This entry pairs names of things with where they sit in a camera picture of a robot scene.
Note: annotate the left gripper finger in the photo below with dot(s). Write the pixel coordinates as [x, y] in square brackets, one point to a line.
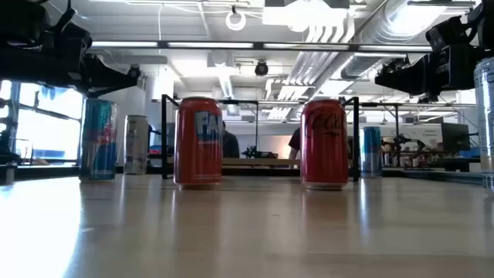
[98, 93]
[104, 75]

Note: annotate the blue silver Red Bull can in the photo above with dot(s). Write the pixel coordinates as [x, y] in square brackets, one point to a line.
[371, 152]
[98, 143]

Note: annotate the white Celsius can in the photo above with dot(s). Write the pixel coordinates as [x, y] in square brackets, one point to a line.
[485, 123]
[136, 144]

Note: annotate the red cola can black script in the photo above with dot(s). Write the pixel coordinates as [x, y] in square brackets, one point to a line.
[324, 150]

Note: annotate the red Fanta strawberry can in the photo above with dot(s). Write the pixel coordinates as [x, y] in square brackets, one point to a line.
[197, 146]

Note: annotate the black background robot arm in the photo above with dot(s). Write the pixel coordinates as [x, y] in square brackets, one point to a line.
[401, 140]
[254, 153]

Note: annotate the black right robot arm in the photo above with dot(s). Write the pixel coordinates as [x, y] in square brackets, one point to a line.
[484, 23]

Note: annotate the black ceiling track light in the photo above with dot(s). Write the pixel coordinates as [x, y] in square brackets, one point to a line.
[428, 99]
[393, 65]

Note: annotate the black computer monitor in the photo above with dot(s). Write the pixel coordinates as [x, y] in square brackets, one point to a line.
[455, 137]
[170, 135]

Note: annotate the black overhead light bar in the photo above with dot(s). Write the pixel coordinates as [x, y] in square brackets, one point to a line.
[162, 45]

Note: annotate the dark background desk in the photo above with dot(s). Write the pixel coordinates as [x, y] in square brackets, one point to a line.
[455, 163]

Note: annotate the white ceiling light panel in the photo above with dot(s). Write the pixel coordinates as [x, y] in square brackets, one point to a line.
[305, 15]

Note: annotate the person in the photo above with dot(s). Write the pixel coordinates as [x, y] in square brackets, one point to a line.
[230, 146]
[295, 143]

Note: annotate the black round ceiling camera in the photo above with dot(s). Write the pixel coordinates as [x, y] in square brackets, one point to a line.
[134, 71]

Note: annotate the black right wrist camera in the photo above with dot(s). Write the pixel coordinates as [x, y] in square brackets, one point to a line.
[444, 34]

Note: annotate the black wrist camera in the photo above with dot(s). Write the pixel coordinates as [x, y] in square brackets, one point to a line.
[444, 34]
[75, 38]

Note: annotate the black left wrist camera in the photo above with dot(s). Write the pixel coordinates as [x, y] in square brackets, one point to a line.
[75, 38]

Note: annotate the silver ventilation duct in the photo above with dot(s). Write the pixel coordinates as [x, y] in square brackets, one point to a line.
[380, 27]

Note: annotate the black overhead camera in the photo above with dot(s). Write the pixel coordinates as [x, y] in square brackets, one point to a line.
[261, 68]

